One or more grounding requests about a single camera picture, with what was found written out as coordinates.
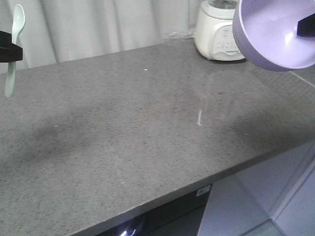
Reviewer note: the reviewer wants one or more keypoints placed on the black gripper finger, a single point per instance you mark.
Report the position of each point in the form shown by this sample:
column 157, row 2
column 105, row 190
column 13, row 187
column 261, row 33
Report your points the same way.
column 5, row 39
column 11, row 54
column 306, row 26

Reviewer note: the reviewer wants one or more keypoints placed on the mint green plastic spoon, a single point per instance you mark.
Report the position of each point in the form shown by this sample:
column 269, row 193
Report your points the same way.
column 19, row 21

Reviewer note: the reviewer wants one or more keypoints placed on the lilac plastic bowl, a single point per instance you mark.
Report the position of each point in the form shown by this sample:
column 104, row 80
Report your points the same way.
column 266, row 33

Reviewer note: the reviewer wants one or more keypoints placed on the white curtain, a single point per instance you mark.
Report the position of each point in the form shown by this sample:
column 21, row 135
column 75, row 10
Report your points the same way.
column 64, row 30

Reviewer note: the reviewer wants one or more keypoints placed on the white blender appliance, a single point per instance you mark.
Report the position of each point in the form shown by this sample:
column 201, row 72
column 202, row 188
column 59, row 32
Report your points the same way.
column 214, row 35

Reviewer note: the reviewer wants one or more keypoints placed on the black disinfection cabinet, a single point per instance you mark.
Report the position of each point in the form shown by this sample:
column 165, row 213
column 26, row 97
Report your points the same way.
column 179, row 217

